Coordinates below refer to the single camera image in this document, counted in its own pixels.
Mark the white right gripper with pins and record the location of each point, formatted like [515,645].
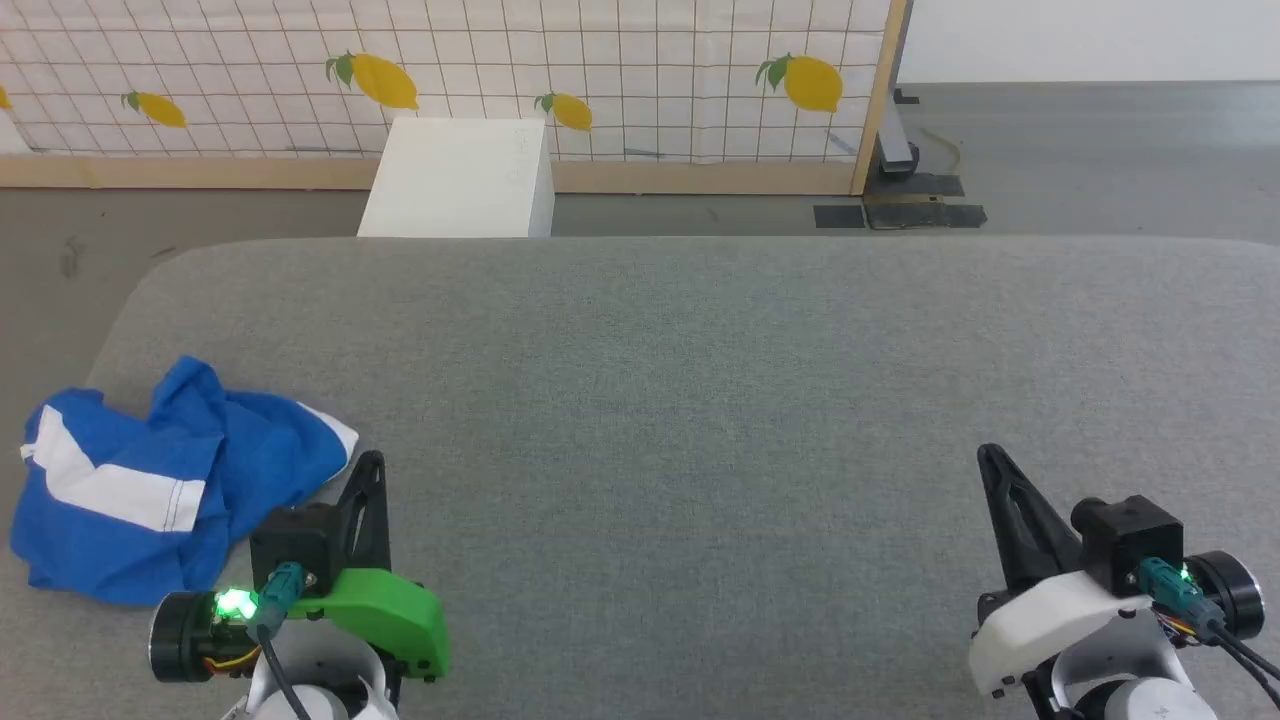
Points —
[1050,620]

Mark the lemon print partition panel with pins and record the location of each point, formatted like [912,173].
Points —
[660,60]

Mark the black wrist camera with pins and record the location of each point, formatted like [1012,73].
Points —
[295,545]
[1130,535]

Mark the long dark floor tape patch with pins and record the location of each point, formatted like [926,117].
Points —
[930,215]

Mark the small dark floor tape patch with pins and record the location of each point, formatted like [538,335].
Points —
[838,216]

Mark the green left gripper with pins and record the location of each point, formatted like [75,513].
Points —
[400,615]

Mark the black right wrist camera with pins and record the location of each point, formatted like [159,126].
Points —
[1130,535]

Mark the grey metal partition stand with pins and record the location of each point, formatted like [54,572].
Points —
[895,145]

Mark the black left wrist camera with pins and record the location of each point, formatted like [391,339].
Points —
[295,545]

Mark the white box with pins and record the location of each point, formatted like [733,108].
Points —
[460,180]

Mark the blue and white garment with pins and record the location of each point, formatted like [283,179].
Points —
[230,460]

